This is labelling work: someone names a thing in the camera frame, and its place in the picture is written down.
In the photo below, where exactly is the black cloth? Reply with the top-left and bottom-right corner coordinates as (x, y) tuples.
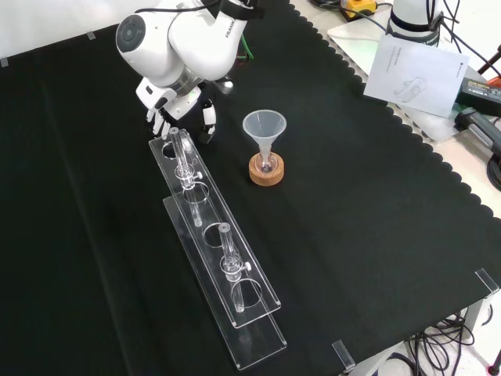
(0, 0), (501, 376)

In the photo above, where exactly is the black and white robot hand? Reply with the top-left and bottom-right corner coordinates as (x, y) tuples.
(135, 77), (218, 145)

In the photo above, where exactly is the yellow stop button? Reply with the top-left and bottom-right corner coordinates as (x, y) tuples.
(339, 0), (377, 20)

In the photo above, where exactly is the clear acrylic funnel stand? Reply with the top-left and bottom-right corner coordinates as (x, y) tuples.
(148, 127), (287, 371)

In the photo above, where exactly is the white paper booklet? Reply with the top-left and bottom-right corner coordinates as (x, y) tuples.
(362, 34), (470, 118)

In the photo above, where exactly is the cork ring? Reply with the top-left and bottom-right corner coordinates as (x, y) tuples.
(249, 153), (286, 187)

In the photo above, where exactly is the black power adapter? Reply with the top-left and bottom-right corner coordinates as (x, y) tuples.
(456, 76), (501, 117)

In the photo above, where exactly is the black cable bundle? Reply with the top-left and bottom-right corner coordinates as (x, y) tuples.
(402, 305), (501, 376)

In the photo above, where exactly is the dark grey handle tool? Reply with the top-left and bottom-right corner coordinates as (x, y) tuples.
(453, 106), (501, 152)

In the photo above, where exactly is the grey table leg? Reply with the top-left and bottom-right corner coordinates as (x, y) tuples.
(463, 297), (490, 334)

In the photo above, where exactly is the green cable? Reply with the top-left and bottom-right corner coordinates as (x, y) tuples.
(237, 31), (256, 62)

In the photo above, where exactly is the pale board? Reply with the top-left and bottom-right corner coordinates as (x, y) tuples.
(326, 10), (470, 144)

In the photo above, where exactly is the translucent plastic funnel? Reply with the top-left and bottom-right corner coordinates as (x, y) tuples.
(242, 110), (287, 165)

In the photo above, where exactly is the round-bottom glass flask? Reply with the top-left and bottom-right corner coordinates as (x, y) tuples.
(254, 150), (281, 174)

